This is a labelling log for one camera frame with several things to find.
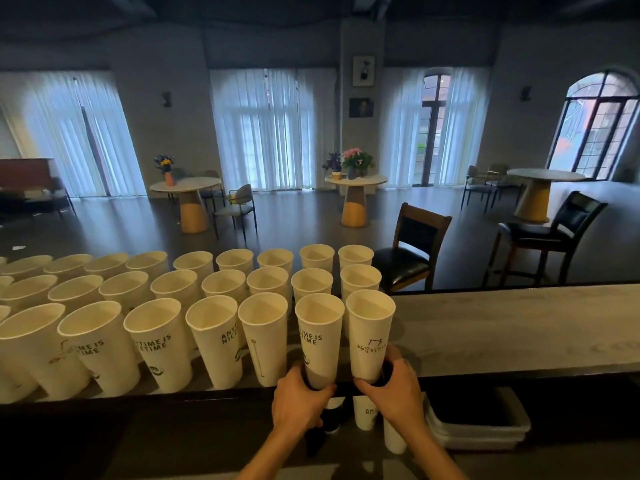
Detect person's left hand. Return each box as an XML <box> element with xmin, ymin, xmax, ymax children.
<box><xmin>272</xmin><ymin>362</ymin><xmax>337</xmax><ymax>438</ymax></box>

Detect person's right hand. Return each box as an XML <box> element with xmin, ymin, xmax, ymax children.
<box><xmin>353</xmin><ymin>344</ymin><xmax>426</xmax><ymax>435</ymax></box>

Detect white printed paper cup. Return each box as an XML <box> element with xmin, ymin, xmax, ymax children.
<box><xmin>294</xmin><ymin>293</ymin><xmax>346</xmax><ymax>391</ymax></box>
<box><xmin>345</xmin><ymin>289</ymin><xmax>397</xmax><ymax>385</ymax></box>

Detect person's left forearm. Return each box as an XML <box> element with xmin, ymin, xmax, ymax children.
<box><xmin>237</xmin><ymin>426</ymin><xmax>302</xmax><ymax>480</ymax></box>

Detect person's right forearm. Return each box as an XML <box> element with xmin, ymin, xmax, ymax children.
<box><xmin>399</xmin><ymin>421</ymin><xmax>469</xmax><ymax>480</ymax></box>

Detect dark cup with white lid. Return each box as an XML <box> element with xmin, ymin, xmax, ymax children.
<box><xmin>319</xmin><ymin>397</ymin><xmax>347</xmax><ymax>436</ymax></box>

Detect small white cup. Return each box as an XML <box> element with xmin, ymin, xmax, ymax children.
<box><xmin>352</xmin><ymin>395</ymin><xmax>379</xmax><ymax>432</ymax></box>

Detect plain white cup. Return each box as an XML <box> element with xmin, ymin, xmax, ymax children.
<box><xmin>383</xmin><ymin>417</ymin><xmax>409</xmax><ymax>455</ymax></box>

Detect grey plastic tray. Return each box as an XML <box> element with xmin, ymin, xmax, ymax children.
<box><xmin>423</xmin><ymin>387</ymin><xmax>532</xmax><ymax>436</ymax></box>
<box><xmin>429</xmin><ymin>429</ymin><xmax>527</xmax><ymax>452</ymax></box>

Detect brown wooden chair black seat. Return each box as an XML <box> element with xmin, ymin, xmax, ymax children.
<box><xmin>372</xmin><ymin>203</ymin><xmax>453</xmax><ymax>294</ymax></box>

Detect rows of white paper cups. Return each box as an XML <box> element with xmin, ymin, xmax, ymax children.
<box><xmin>0</xmin><ymin>244</ymin><xmax>383</xmax><ymax>405</ymax></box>

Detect round table with yellow base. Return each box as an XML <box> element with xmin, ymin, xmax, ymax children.
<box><xmin>324</xmin><ymin>174</ymin><xmax>389</xmax><ymax>229</ymax></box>
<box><xmin>149</xmin><ymin>177</ymin><xmax>223</xmax><ymax>234</ymax></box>
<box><xmin>506</xmin><ymin>168</ymin><xmax>586</xmax><ymax>225</ymax></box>

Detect grey chair with metal legs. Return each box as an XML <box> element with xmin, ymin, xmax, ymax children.
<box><xmin>199</xmin><ymin>170</ymin><xmax>227</xmax><ymax>211</ymax></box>
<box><xmin>213</xmin><ymin>184</ymin><xmax>259</xmax><ymax>243</ymax></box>
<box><xmin>460</xmin><ymin>165</ymin><xmax>499</xmax><ymax>214</ymax></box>
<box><xmin>487</xmin><ymin>163</ymin><xmax>522</xmax><ymax>196</ymax></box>

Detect purple flowers in pot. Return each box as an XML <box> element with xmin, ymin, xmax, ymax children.
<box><xmin>322</xmin><ymin>152</ymin><xmax>344</xmax><ymax>182</ymax></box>

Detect pink flowers in vase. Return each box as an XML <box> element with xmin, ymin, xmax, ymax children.
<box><xmin>341</xmin><ymin>147</ymin><xmax>375</xmax><ymax>181</ymax></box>

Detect black padded bar chair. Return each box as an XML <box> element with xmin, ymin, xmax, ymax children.
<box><xmin>482</xmin><ymin>191</ymin><xmax>609</xmax><ymax>288</ymax></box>

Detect arched glass door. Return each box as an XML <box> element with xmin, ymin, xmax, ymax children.
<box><xmin>413</xmin><ymin>73</ymin><xmax>452</xmax><ymax>187</ymax></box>

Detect white sheer curtain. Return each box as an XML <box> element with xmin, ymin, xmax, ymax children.
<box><xmin>0</xmin><ymin>70</ymin><xmax>147</xmax><ymax>198</ymax></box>
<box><xmin>379</xmin><ymin>67</ymin><xmax>492</xmax><ymax>189</ymax></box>
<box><xmin>209</xmin><ymin>68</ymin><xmax>338</xmax><ymax>192</ymax></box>

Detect orange vase with flowers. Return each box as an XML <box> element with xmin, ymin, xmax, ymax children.
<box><xmin>153</xmin><ymin>154</ymin><xmax>177</xmax><ymax>188</ymax></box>

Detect arched black-framed window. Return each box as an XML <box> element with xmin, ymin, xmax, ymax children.
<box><xmin>544</xmin><ymin>69</ymin><xmax>640</xmax><ymax>182</ymax></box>

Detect dark sofa with wooden back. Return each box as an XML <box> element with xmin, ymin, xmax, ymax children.
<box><xmin>0</xmin><ymin>158</ymin><xmax>77</xmax><ymax>221</ymax></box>

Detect framed light wall picture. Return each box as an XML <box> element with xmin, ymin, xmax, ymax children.
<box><xmin>352</xmin><ymin>55</ymin><xmax>376</xmax><ymax>88</ymax></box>

